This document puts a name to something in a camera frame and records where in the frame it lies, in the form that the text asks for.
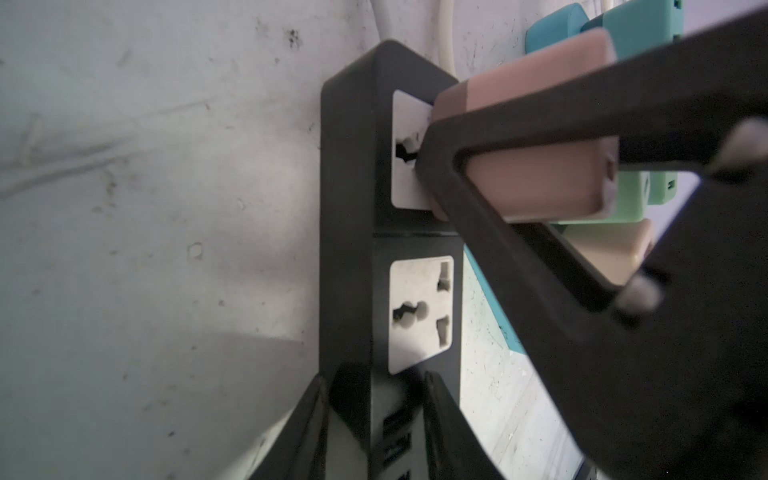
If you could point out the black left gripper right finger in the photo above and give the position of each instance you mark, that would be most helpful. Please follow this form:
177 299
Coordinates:
453 450

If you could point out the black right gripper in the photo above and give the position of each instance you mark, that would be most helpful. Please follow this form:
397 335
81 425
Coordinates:
695 406

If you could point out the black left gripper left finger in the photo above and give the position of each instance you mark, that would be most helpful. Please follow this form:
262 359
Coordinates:
299 451

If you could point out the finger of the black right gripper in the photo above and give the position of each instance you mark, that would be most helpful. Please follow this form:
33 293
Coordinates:
563 312

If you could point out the pink usb charger plug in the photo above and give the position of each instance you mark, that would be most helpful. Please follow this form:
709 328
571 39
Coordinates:
500 131

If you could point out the beige pink charger plug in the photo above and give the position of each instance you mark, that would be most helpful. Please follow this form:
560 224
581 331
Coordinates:
615 250

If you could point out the black power strip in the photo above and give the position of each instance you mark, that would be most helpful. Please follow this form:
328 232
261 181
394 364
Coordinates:
390 272

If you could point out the green usb charger plug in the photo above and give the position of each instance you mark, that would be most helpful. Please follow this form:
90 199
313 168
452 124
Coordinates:
637 29

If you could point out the teal rectangular power strip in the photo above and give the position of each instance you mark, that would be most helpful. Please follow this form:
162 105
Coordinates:
557 26

